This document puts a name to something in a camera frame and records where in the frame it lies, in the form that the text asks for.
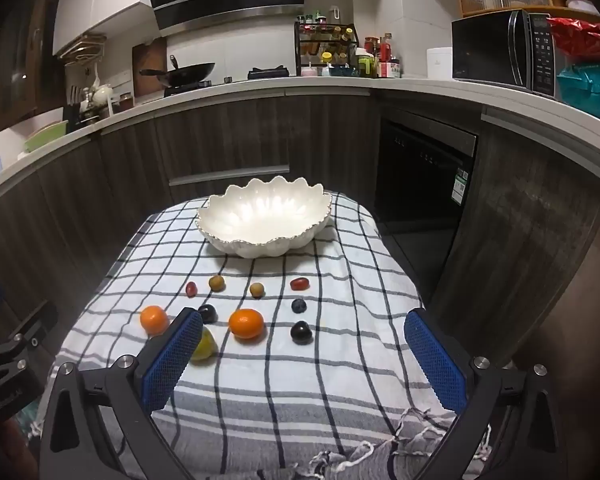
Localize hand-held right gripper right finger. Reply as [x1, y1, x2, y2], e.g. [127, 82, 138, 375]
[404, 307, 563, 480]

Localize white teapot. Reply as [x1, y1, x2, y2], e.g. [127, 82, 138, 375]
[91, 82, 116, 108]

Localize mandarin orange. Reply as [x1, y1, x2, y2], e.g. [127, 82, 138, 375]
[140, 306, 170, 336]
[228, 309, 265, 340]

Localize white scalloped bowl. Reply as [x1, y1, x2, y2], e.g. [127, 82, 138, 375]
[196, 176, 333, 260]

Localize black stove grate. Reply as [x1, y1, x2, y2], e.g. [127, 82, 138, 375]
[247, 65, 297, 80]

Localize black built-in dishwasher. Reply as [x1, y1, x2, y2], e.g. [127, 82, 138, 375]
[375, 115, 479, 233]

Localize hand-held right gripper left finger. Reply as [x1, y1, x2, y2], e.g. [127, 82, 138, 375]
[35, 307, 204, 480]

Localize black wok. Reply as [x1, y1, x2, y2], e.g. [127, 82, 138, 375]
[139, 55, 216, 88]

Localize red plastic bag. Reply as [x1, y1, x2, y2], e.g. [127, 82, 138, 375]
[547, 17, 600, 63]

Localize black knife block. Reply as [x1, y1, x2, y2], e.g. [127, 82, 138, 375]
[64, 85, 93, 123]

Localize black microwave oven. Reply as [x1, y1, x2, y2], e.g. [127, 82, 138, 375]
[451, 10, 561, 98]

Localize grey drawer handle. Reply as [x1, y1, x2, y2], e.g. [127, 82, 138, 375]
[169, 165, 291, 187]

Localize teal plastic bag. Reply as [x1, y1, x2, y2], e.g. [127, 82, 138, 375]
[557, 62, 600, 126]

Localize green plum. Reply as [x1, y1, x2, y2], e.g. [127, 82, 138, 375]
[190, 326, 218, 364]

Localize brown cutting board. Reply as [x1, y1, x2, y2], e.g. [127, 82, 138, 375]
[131, 37, 168, 98]

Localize dark wood base cabinets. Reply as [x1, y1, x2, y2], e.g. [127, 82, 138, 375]
[0, 77, 600, 361]

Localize green tray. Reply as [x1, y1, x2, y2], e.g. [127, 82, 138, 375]
[24, 120, 71, 153]

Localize black and white checked cloth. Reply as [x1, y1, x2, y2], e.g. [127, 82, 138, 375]
[45, 190, 491, 480]

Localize black wire spice rack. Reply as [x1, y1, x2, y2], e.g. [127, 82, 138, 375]
[294, 19, 358, 76]

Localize wall-mounted dish rack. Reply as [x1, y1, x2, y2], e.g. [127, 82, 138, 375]
[62, 34, 108, 63]

